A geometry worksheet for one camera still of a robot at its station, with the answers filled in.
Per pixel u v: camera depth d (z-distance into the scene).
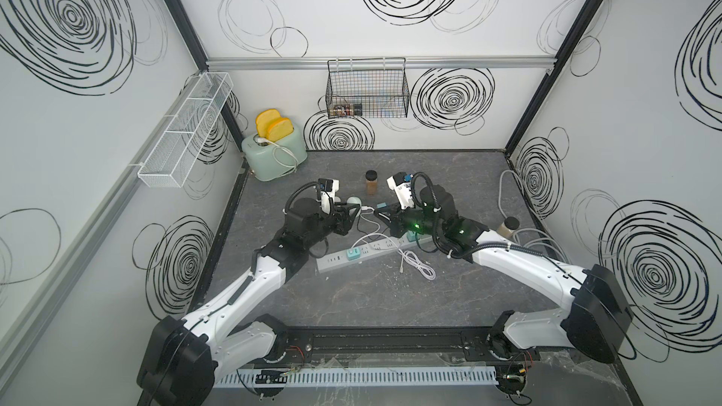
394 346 0.75
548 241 0.96
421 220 0.65
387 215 0.72
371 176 1.00
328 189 0.68
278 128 1.00
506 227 0.88
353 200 0.77
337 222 0.68
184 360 0.38
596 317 0.40
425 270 0.86
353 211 0.75
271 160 1.02
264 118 1.02
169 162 0.72
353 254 0.83
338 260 0.87
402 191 0.68
